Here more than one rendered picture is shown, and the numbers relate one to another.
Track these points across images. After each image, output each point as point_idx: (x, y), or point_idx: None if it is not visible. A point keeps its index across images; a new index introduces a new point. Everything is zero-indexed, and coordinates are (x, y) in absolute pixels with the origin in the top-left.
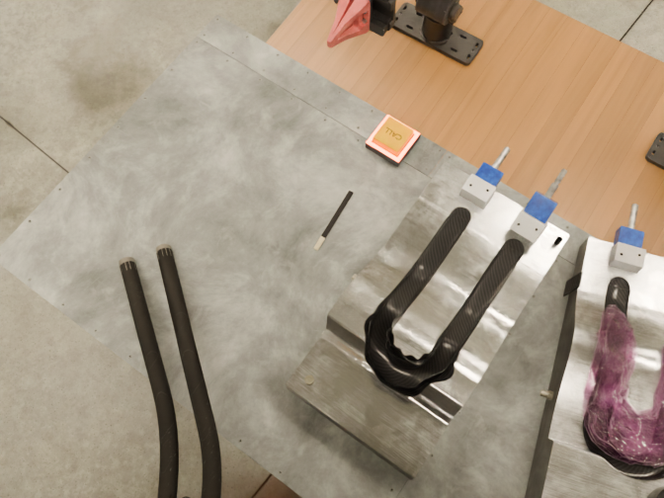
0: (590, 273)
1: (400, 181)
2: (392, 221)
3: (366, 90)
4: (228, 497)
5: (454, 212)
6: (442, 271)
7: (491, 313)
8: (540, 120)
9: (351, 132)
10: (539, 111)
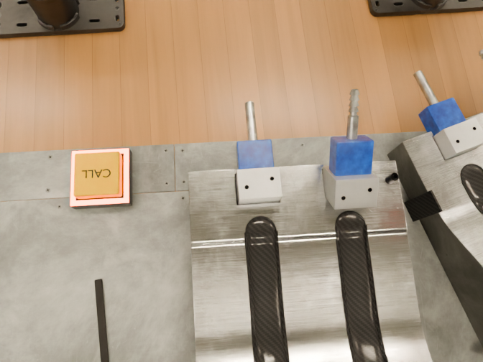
0: (435, 184)
1: (148, 220)
2: (175, 279)
3: (24, 136)
4: None
5: (249, 233)
6: (292, 322)
7: (389, 331)
8: (246, 41)
9: (44, 202)
10: (236, 32)
